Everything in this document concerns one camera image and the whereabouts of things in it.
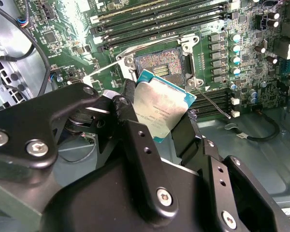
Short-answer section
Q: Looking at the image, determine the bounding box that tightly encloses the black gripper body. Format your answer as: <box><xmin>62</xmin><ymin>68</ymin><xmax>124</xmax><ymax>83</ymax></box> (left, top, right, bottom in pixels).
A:
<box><xmin>42</xmin><ymin>157</ymin><xmax>218</xmax><ymax>232</ymax></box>

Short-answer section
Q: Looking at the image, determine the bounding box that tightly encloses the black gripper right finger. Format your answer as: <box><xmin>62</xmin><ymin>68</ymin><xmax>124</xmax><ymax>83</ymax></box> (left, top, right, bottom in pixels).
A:
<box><xmin>171</xmin><ymin>112</ymin><xmax>290</xmax><ymax>232</ymax></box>

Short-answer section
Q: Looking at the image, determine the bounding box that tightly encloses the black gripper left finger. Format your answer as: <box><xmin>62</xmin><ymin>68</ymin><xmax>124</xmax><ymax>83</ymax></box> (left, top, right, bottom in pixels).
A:
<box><xmin>0</xmin><ymin>79</ymin><xmax>181</xmax><ymax>222</ymax></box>

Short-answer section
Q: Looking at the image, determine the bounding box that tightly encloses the silver CPU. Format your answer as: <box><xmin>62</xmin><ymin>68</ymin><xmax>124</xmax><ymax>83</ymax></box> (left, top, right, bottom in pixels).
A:
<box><xmin>132</xmin><ymin>69</ymin><xmax>198</xmax><ymax>144</ymax></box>

